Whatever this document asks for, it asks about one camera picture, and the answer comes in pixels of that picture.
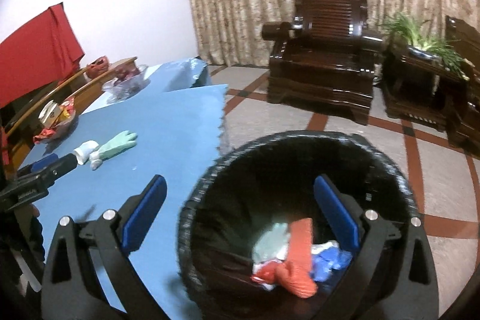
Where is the blue felt table cover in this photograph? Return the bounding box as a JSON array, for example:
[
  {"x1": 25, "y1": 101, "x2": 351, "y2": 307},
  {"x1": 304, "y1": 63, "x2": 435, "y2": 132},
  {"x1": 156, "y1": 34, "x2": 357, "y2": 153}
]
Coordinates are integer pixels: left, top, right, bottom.
[{"x1": 17, "y1": 84, "x2": 229, "y2": 320}]

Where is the dark wooden armchair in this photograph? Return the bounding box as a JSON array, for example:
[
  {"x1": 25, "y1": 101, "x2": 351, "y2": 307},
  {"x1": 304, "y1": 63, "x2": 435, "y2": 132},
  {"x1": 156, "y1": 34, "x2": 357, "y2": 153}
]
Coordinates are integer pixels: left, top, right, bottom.
[
  {"x1": 261, "y1": 0, "x2": 387, "y2": 125},
  {"x1": 444, "y1": 16, "x2": 480, "y2": 156}
]

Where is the light blue table cover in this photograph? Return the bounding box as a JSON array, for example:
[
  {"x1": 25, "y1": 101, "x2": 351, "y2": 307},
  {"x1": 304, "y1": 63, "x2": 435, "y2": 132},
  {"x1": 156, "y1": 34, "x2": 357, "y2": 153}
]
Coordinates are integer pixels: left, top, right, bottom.
[{"x1": 80, "y1": 58, "x2": 208, "y2": 114}]

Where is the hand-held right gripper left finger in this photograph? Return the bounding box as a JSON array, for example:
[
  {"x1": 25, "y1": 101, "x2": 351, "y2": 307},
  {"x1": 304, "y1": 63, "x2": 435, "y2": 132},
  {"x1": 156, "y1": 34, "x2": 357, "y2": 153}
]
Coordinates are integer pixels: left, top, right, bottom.
[{"x1": 40, "y1": 175, "x2": 168, "y2": 320}]

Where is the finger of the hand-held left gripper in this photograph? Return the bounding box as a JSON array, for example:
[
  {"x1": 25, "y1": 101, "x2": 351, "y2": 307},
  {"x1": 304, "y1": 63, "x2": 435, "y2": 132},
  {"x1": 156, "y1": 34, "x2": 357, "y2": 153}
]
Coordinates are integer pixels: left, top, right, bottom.
[
  {"x1": 35, "y1": 153, "x2": 78, "y2": 186},
  {"x1": 17, "y1": 153, "x2": 61, "y2": 179}
]

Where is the curved wooden chair back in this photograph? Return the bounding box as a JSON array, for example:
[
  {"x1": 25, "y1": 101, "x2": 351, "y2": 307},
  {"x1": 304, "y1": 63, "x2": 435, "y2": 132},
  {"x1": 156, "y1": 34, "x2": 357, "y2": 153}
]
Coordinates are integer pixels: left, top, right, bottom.
[
  {"x1": 37, "y1": 57, "x2": 139, "y2": 118},
  {"x1": 4, "y1": 69, "x2": 89, "y2": 156}
]

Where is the small red basket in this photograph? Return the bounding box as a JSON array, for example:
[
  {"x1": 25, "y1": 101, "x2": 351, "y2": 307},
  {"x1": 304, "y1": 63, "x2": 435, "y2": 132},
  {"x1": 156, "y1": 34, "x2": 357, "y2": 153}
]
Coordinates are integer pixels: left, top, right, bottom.
[{"x1": 85, "y1": 57, "x2": 110, "y2": 79}]

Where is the green rubber glove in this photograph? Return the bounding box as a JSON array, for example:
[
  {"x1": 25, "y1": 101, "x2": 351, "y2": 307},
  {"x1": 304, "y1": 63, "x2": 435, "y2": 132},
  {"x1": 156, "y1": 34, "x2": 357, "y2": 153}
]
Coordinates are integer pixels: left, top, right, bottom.
[{"x1": 90, "y1": 130, "x2": 138, "y2": 161}]

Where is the red cloth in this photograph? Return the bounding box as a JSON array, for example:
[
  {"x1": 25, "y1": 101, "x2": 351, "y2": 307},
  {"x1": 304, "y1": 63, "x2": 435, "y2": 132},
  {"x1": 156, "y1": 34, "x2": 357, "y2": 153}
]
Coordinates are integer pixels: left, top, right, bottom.
[{"x1": 0, "y1": 4, "x2": 85, "y2": 109}]

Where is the black lined trash bin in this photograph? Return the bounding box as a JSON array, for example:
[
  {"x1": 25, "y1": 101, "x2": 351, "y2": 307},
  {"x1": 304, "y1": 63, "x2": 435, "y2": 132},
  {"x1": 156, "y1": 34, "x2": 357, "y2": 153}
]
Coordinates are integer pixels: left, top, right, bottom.
[{"x1": 176, "y1": 130, "x2": 419, "y2": 320}]

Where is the plate of wrapped candy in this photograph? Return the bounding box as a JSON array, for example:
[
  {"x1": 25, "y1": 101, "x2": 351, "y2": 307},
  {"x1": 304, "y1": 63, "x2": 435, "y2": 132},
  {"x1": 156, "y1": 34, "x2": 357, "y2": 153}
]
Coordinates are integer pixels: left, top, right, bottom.
[{"x1": 33, "y1": 99, "x2": 79, "y2": 144}]

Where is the dark wooden side table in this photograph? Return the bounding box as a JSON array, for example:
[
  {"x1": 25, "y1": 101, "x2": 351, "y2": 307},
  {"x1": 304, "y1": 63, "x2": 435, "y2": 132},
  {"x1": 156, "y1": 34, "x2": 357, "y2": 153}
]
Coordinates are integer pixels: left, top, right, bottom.
[{"x1": 380, "y1": 44, "x2": 469, "y2": 131}]

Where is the potted green plant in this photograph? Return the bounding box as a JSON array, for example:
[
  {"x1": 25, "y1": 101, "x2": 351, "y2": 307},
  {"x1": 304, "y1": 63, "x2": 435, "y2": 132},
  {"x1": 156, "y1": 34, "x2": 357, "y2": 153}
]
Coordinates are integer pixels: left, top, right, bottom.
[{"x1": 380, "y1": 13, "x2": 471, "y2": 79}]

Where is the pale green crumpled glove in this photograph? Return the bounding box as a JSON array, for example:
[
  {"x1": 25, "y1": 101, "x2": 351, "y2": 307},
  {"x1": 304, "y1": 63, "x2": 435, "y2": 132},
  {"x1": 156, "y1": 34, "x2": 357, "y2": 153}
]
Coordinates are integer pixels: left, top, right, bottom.
[{"x1": 252, "y1": 223, "x2": 291, "y2": 262}]

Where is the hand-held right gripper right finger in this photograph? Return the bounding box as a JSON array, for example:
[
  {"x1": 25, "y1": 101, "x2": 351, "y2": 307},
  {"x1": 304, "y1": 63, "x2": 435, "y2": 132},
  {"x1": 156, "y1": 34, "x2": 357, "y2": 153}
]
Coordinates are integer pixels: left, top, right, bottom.
[{"x1": 313, "y1": 175, "x2": 439, "y2": 320}]

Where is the orange rubber glove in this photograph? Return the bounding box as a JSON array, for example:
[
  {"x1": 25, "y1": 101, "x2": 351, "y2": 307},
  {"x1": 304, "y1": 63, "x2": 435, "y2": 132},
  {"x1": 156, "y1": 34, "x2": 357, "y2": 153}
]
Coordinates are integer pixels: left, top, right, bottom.
[{"x1": 275, "y1": 218, "x2": 319, "y2": 299}]

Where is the glass bowl of fruit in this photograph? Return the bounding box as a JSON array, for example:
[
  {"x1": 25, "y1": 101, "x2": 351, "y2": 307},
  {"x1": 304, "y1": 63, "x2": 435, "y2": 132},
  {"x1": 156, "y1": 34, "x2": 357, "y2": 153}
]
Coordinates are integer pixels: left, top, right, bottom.
[{"x1": 102, "y1": 63, "x2": 149, "y2": 105}]

